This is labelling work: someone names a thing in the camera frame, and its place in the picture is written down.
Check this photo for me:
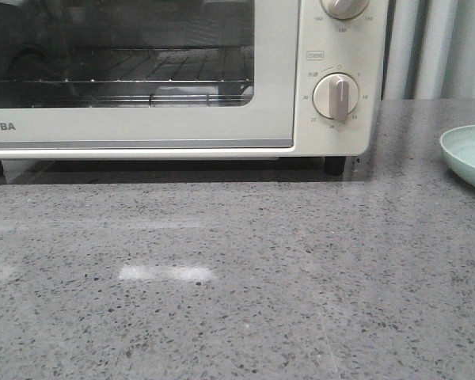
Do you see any beige timer knob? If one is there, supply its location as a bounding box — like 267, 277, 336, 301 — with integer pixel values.
313, 73, 359, 122

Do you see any metal wire oven rack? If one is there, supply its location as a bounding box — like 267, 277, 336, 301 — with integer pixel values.
0, 47, 254, 108

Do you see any light grey curtain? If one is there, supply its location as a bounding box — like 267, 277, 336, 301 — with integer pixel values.
382, 1, 475, 100

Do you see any cream white toaster oven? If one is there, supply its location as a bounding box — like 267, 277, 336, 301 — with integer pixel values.
0, 1, 389, 161

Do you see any light green round plate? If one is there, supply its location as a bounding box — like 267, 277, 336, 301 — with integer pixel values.
439, 125, 475, 187

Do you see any black right oven foot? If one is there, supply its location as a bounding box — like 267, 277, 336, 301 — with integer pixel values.
324, 156, 346, 176

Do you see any beige temperature knob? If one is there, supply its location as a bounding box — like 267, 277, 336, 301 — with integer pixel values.
321, 0, 370, 21

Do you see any glass oven door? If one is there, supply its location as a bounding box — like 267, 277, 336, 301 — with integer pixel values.
0, 1, 299, 150

